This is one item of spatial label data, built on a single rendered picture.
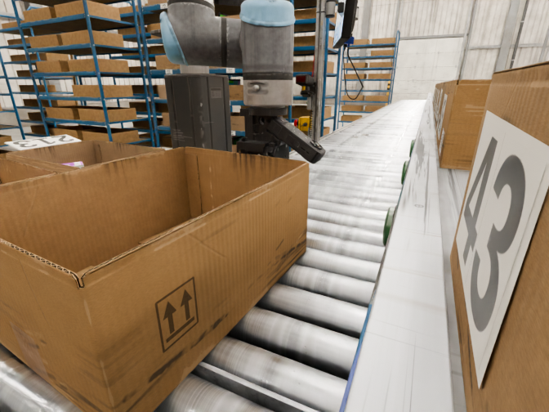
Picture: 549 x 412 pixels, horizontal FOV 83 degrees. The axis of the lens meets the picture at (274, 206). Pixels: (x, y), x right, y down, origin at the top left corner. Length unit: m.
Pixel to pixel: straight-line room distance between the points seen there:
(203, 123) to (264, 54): 0.69
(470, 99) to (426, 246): 0.43
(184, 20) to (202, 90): 0.54
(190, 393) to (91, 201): 0.34
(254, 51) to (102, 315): 0.44
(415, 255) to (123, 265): 0.26
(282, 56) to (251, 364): 0.46
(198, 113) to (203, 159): 0.56
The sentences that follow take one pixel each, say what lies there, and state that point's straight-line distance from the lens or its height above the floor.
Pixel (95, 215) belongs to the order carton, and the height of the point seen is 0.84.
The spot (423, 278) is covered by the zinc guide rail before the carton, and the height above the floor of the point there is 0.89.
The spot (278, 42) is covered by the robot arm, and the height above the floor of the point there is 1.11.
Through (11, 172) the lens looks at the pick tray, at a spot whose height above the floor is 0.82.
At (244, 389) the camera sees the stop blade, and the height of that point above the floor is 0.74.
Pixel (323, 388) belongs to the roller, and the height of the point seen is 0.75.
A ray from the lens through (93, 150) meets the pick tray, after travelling 1.37.
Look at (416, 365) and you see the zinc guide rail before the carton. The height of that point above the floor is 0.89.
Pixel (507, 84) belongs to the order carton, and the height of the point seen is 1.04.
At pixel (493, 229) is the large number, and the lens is 0.20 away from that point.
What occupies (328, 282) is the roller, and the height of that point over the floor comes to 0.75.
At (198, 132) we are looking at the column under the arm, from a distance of 1.22.
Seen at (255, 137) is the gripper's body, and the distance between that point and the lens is 0.61.
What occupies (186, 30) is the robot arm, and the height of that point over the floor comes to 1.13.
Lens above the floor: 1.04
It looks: 21 degrees down
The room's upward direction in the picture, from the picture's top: straight up
